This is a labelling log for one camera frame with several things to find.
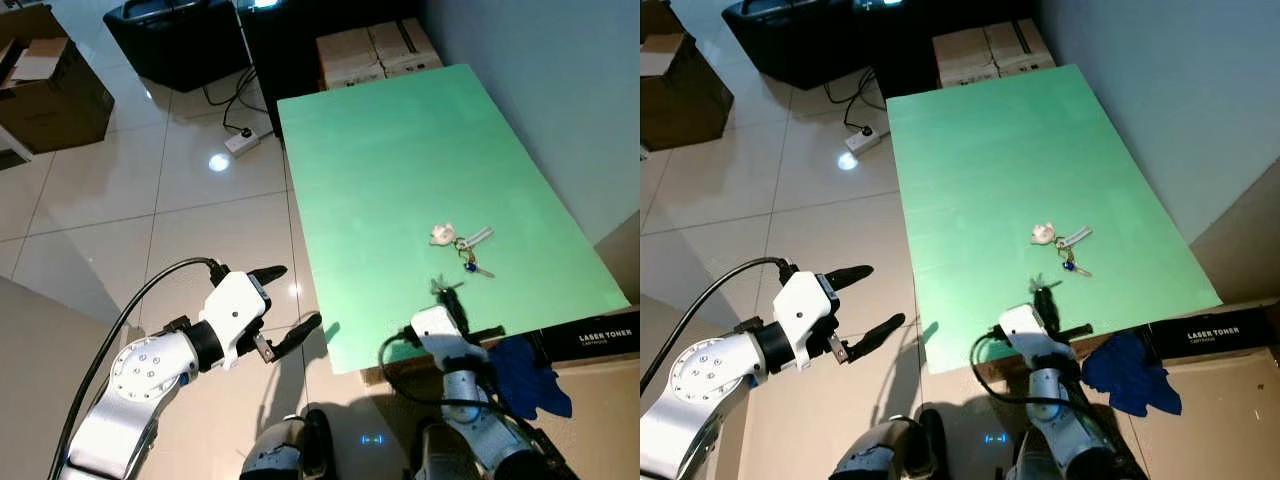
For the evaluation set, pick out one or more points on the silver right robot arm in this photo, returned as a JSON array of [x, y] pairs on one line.
[[1045, 385], [462, 385]]

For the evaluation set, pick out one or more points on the blue cloth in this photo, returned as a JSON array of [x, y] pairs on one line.
[[525, 380], [1130, 378]]

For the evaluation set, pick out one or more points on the key bunch with plush charm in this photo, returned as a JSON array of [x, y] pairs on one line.
[[442, 234], [1043, 234]]

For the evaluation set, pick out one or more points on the printed cardboard box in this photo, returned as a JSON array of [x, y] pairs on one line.
[[400, 372], [990, 375]]

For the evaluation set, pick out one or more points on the robot left leg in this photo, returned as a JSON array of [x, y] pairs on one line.
[[885, 455], [285, 455]]

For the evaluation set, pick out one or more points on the robot leg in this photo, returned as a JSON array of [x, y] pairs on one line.
[[435, 460], [285, 455], [1035, 462], [885, 455]]

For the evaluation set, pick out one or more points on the black laser toner box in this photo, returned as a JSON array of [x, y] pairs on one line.
[[600, 338], [1210, 337]]

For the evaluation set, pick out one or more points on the white power strip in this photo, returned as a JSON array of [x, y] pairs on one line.
[[863, 140], [242, 142]]

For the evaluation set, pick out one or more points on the robot right leg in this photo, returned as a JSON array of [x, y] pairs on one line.
[[435, 460], [1035, 462]]

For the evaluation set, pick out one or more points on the large plain cardboard box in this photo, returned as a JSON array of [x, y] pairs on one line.
[[600, 430], [1220, 430]]

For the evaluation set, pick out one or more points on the green board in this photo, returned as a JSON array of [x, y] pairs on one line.
[[1020, 150], [420, 150]]

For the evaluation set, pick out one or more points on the black cabinet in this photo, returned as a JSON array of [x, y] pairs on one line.
[[900, 60], [285, 60]]

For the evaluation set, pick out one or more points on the black bin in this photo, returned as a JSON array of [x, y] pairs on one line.
[[180, 45], [800, 45]]

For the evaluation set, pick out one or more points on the open brown carton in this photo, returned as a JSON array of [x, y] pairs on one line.
[[685, 105], [60, 110]]

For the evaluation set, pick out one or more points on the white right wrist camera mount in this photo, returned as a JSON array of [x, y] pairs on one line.
[[1025, 335], [440, 335]]

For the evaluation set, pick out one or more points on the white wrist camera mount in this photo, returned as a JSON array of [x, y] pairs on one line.
[[1025, 335], [235, 310], [805, 310], [440, 335]]

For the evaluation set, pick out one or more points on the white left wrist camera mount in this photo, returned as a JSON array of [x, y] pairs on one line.
[[805, 310], [235, 310]]

